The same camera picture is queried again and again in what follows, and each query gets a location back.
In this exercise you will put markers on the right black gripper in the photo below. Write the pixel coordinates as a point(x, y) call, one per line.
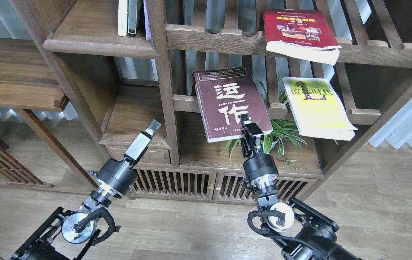
point(251, 143)

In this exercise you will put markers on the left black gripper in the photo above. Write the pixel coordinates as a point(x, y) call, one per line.
point(138, 147)

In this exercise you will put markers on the dark brown book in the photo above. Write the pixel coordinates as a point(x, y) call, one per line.
point(223, 96)

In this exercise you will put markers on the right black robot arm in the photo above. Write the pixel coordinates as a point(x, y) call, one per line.
point(300, 231)

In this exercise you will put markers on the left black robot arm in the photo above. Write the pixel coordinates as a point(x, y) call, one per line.
point(92, 223)

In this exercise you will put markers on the white plant pot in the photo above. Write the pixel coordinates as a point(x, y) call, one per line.
point(268, 143)

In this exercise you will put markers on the green spider plant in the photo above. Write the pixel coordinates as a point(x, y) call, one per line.
point(281, 129)

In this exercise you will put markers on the yellow green book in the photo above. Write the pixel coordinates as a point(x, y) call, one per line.
point(317, 109)

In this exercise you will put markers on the dark wooden bookshelf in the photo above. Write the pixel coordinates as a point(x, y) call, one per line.
point(118, 85)

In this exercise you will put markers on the pale upright book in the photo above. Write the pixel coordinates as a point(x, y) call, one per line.
point(146, 21)

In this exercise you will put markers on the red book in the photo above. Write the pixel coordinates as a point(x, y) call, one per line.
point(301, 34)

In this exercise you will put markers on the dark green upright book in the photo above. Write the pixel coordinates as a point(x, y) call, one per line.
point(134, 10)

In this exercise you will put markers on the white upright book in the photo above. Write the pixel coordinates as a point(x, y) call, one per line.
point(122, 18)

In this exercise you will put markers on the wooden side table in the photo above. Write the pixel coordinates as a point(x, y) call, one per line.
point(27, 84)

